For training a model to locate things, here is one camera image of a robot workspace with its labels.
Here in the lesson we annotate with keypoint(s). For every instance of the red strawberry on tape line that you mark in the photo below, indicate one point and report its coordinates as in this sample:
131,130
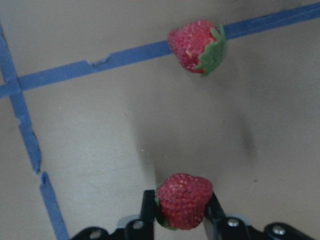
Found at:
200,47

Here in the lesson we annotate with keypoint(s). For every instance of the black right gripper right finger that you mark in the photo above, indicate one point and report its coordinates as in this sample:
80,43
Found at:
213,215

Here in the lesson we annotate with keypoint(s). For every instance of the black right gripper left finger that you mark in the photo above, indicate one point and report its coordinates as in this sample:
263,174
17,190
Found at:
147,214

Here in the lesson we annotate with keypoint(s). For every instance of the red strawberry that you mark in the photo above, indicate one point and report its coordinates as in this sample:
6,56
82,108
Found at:
181,201
200,47

